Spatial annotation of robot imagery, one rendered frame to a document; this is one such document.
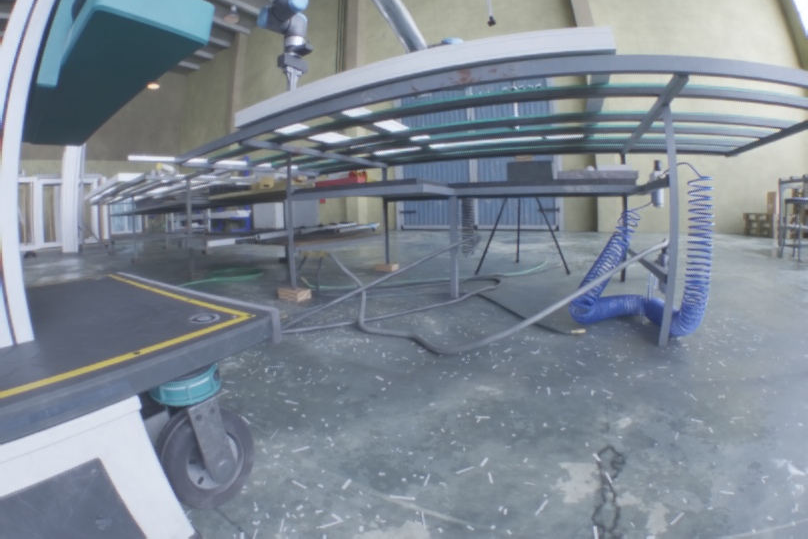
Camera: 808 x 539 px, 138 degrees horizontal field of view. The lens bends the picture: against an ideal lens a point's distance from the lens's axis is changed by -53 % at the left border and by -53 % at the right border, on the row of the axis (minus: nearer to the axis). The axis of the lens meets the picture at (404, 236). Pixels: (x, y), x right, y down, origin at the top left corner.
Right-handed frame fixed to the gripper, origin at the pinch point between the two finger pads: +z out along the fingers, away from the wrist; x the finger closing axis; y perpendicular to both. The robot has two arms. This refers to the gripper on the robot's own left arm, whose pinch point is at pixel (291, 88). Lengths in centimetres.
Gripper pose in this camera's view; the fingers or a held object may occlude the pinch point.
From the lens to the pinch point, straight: 139.1
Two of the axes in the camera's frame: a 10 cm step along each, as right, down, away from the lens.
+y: -8.8, -0.1, 4.7
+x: -4.7, 0.7, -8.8
